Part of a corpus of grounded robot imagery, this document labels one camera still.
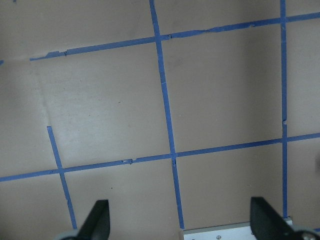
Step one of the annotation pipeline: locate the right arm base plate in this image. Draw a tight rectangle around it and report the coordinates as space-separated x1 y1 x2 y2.
178 216 320 240

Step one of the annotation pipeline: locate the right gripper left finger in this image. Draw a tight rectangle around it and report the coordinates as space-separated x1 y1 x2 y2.
75 199 111 240

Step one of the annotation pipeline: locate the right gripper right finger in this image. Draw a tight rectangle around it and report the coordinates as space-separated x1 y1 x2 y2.
250 197 296 240

